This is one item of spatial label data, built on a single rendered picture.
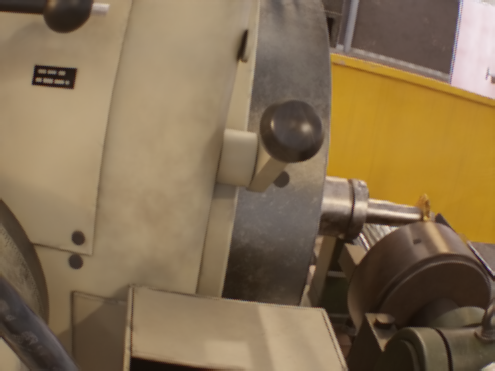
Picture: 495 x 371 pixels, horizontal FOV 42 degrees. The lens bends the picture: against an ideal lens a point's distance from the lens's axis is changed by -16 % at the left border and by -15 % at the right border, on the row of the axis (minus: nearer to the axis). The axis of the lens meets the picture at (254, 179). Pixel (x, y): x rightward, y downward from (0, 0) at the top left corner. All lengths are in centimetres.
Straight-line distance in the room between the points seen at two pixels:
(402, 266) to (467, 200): 255
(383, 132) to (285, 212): 250
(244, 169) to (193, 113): 7
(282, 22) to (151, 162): 26
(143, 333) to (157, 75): 17
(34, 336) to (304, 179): 40
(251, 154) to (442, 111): 268
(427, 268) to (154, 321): 43
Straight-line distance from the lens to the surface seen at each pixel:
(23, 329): 29
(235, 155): 54
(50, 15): 42
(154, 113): 49
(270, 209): 64
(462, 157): 330
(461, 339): 68
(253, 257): 64
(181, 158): 50
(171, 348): 46
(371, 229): 107
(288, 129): 45
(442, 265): 84
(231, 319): 51
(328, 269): 120
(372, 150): 313
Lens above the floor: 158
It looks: 17 degrees down
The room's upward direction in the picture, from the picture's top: 12 degrees clockwise
